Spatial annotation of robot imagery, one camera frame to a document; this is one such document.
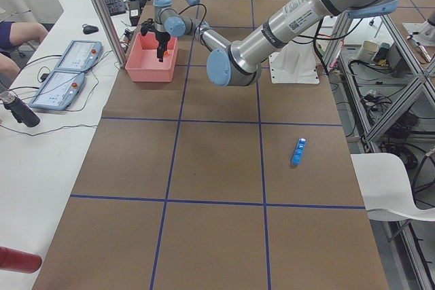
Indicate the black bottle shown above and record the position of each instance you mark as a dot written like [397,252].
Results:
[19,109]

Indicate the red bottle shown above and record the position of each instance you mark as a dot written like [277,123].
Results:
[19,261]

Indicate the upper teach pendant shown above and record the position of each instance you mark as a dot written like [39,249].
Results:
[80,56]

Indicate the white chair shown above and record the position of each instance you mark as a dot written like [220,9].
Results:
[386,189]

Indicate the aluminium frame post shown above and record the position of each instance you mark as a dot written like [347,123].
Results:
[110,31]

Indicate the black computer mouse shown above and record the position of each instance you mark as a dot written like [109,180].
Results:
[89,29]

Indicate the long blue block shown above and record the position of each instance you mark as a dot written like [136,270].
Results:
[299,151]

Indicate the pink plastic box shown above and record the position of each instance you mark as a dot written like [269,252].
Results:
[143,65]

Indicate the black keyboard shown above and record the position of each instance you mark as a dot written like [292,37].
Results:
[115,7]

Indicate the lower teach pendant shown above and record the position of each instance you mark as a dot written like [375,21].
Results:
[58,90]

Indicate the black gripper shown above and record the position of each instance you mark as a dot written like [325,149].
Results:
[160,37]

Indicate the teach pendant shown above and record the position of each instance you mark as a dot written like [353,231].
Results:
[58,90]
[80,56]

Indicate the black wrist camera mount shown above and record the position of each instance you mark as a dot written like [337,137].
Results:
[147,26]

